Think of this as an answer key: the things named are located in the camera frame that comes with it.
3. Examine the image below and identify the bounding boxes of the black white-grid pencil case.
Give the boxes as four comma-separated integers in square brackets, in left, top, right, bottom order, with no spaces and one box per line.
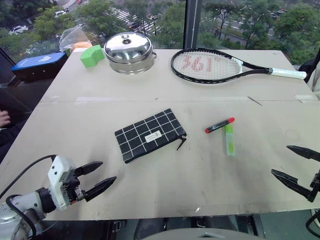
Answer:
[114,107,188,165]

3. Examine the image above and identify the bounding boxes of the thin dark stick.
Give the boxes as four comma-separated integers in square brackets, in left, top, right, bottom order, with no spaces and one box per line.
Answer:
[247,95,264,107]

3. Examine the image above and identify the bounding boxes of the green foam block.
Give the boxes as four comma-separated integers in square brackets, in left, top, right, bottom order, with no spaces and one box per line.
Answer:
[80,45,106,69]

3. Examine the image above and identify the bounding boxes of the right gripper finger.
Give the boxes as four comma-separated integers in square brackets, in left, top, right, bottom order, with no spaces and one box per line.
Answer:
[286,145,320,162]
[270,168,315,203]

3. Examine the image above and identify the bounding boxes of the clear plastic bag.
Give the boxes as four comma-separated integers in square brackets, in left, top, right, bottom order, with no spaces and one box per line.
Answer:
[59,26,92,54]

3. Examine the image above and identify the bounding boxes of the dark window frame pillar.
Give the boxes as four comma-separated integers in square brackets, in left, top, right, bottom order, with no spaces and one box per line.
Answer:
[184,0,204,51]

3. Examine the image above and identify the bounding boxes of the white garment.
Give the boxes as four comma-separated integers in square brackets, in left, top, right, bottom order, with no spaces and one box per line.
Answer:
[306,56,320,101]

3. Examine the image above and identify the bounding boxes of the blue black box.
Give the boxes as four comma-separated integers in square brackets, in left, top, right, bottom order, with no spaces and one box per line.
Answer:
[11,51,69,84]

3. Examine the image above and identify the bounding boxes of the stainless steel pot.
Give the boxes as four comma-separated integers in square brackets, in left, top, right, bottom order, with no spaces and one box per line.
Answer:
[106,51,158,75]

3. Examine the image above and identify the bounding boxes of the bystander's bare hand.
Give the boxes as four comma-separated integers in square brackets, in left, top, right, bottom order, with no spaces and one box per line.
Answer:
[0,109,12,129]

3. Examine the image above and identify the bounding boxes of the steel pot lid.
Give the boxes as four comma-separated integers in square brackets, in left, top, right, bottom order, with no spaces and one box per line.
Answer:
[103,31,154,64]

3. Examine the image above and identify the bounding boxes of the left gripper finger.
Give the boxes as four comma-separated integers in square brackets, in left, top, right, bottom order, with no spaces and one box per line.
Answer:
[84,175,118,203]
[74,161,104,177]

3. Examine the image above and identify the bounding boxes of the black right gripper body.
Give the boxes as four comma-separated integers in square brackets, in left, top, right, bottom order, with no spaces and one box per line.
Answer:
[309,169,320,201]

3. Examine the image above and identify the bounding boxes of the black white tennis racket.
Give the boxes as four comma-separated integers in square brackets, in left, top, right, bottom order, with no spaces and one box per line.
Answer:
[170,48,308,86]

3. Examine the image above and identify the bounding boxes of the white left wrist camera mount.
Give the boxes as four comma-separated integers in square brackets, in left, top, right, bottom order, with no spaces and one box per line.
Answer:
[47,155,77,212]

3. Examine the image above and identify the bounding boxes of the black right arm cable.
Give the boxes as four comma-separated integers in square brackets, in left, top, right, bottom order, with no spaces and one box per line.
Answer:
[305,211,320,236]

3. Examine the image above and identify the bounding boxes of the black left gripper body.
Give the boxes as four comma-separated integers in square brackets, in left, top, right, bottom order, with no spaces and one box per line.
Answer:
[63,167,87,205]

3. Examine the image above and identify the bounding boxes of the red black marker pen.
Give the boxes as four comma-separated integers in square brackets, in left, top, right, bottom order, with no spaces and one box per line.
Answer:
[204,116,236,134]

